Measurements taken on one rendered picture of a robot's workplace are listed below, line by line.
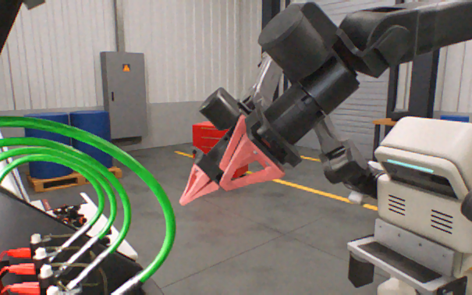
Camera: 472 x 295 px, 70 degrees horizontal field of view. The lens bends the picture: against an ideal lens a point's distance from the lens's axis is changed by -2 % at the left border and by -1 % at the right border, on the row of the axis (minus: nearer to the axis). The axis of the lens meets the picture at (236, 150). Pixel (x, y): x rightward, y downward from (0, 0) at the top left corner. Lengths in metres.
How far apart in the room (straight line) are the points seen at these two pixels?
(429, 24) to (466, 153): 0.46
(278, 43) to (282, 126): 0.10
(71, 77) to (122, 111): 1.12
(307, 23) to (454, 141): 0.56
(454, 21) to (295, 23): 0.21
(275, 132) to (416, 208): 0.64
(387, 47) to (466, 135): 0.50
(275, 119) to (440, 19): 0.22
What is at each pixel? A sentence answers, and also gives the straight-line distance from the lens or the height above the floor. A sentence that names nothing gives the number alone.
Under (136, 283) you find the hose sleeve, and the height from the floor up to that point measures 1.19.
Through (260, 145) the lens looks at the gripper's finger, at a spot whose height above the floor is 1.40.
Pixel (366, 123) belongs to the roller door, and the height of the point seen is 0.67.
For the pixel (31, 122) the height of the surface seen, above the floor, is 1.43.
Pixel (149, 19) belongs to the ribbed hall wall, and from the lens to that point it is 8.01.
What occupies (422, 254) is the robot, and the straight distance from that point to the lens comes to 0.98.
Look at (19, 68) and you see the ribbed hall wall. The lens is 7.09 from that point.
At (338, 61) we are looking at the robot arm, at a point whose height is 1.50.
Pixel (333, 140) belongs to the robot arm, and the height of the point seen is 1.31.
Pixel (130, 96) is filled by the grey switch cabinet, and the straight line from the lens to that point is 7.34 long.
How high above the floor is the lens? 1.48
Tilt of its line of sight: 11 degrees down
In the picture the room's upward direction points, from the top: straight up
